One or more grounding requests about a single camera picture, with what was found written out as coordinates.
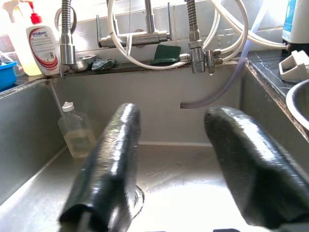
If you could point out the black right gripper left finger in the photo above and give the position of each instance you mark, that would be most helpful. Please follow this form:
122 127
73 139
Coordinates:
108 169

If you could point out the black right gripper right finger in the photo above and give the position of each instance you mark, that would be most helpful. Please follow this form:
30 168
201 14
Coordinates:
253 174

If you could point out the steel sink drain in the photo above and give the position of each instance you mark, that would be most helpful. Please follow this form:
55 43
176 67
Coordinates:
140 200

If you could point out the clear plastic bottle white cap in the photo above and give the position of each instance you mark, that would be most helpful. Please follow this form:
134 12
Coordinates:
77 135

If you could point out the stainless steel sink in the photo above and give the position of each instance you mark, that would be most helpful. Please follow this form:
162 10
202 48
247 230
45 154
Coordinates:
169 120

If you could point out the wide shallow steel bowl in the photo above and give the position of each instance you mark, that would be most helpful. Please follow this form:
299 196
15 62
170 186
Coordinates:
289 101

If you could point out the clear plastic tube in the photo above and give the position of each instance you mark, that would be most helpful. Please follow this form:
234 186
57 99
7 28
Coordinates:
217 97

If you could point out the dark green crumpled scourer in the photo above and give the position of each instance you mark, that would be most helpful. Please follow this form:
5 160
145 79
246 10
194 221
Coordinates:
103 64

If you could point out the small steel bowl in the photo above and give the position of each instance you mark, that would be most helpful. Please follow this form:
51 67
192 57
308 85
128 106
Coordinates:
84 60

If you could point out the white spray bottle yellow liquid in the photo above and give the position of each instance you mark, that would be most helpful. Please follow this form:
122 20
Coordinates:
30 68

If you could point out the flexible steel faucet sprayer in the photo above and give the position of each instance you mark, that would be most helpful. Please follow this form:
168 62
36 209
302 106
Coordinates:
67 48

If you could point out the green scouring pad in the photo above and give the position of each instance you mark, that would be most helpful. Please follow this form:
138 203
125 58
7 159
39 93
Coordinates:
166 54

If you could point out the steel mixer faucet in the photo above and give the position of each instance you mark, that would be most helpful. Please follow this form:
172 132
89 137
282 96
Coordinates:
135 39

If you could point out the white soap bottle red pump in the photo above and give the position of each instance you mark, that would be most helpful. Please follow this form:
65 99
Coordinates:
43 48

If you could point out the blue plastic bowl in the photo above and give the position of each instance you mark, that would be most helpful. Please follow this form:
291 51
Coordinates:
7 75

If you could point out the white water filter container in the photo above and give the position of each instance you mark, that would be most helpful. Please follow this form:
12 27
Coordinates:
299 24

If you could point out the white plastic bracket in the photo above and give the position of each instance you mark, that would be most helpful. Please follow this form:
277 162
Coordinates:
297 62

